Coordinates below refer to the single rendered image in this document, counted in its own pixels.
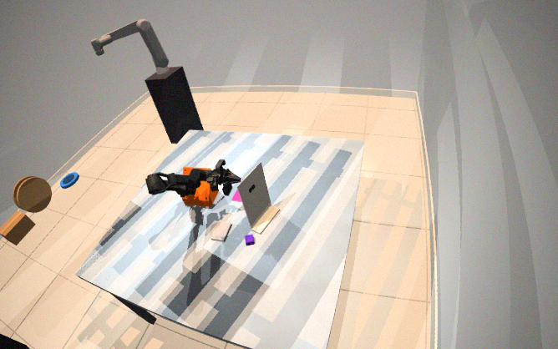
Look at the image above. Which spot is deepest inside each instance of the small purple cube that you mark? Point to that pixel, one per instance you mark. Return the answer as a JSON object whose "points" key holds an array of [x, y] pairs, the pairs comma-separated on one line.
{"points": [[250, 240]]}

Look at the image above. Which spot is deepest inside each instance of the pink translucent square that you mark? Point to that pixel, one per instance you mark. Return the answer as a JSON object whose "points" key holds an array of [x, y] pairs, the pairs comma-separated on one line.
{"points": [[236, 197]]}

